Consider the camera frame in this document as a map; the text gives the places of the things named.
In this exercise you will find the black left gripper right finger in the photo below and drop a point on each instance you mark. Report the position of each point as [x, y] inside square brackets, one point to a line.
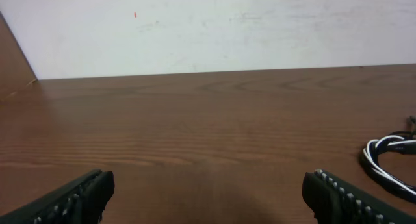
[335, 201]

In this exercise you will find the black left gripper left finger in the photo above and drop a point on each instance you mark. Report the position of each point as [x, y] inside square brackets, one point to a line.
[81, 201]

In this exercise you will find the wooden side panel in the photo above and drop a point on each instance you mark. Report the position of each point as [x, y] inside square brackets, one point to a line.
[16, 72]

